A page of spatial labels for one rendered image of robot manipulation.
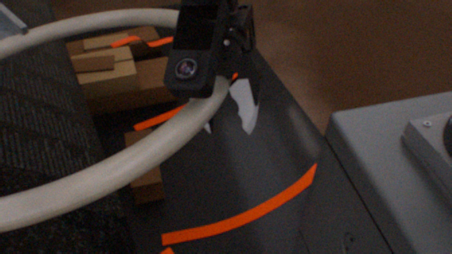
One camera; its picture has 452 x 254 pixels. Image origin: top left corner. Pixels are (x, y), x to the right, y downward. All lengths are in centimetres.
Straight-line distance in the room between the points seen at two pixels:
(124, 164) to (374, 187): 43
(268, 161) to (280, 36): 105
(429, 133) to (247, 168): 110
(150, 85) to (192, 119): 157
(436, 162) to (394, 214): 11
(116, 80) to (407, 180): 147
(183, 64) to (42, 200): 17
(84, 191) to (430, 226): 48
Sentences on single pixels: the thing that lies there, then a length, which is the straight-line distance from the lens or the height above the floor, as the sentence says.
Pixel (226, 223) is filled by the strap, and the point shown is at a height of 2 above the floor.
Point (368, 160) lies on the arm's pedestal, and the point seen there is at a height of 85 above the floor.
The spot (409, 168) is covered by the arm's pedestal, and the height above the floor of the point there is 85.
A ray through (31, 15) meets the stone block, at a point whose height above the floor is 70.
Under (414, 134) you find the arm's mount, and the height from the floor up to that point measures 88.
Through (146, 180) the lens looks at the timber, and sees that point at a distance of 154.
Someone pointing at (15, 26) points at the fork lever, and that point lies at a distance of 79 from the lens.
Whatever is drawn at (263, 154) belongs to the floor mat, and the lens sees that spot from 175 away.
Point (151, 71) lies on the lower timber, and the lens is 204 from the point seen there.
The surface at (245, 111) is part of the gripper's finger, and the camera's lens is 47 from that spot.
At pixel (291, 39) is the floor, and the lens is 252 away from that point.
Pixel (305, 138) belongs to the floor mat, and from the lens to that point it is 185.
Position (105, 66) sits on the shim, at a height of 24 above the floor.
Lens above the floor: 135
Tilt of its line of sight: 46 degrees down
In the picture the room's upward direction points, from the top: straight up
